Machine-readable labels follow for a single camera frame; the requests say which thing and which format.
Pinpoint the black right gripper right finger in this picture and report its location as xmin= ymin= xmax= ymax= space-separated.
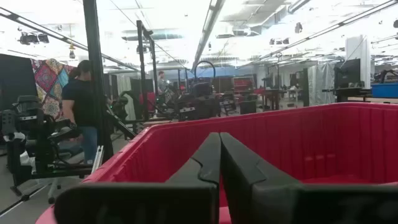
xmin=220 ymin=132 xmax=398 ymax=224

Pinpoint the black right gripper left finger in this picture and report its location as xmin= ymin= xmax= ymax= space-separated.
xmin=53 ymin=132 xmax=223 ymax=224

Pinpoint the red plastic bin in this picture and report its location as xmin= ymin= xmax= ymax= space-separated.
xmin=35 ymin=101 xmax=398 ymax=224

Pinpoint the person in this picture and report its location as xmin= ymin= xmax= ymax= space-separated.
xmin=156 ymin=70 xmax=169 ymax=95
xmin=61 ymin=59 xmax=100 ymax=165

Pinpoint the grey curtain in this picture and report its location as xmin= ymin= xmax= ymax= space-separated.
xmin=307 ymin=63 xmax=336 ymax=107

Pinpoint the black monitor on stand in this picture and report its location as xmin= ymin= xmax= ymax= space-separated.
xmin=322 ymin=58 xmax=373 ymax=103

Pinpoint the colourful patchwork quilt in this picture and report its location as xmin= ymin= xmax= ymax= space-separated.
xmin=30 ymin=58 xmax=77 ymax=121

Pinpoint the black flat panel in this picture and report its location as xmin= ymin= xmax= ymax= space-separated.
xmin=0 ymin=53 xmax=39 ymax=111

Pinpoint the white pillar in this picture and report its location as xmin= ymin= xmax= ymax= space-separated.
xmin=345 ymin=35 xmax=372 ymax=90

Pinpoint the thin black frame post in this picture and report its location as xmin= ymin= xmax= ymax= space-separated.
xmin=136 ymin=20 xmax=159 ymax=122

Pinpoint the black looped cable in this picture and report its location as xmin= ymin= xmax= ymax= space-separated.
xmin=193 ymin=60 xmax=217 ymax=83

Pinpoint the thick black frame post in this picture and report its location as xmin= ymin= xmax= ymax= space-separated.
xmin=82 ymin=0 xmax=114 ymax=163

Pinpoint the black overhead frame rail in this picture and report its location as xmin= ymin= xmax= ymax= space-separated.
xmin=0 ymin=6 xmax=139 ymax=73

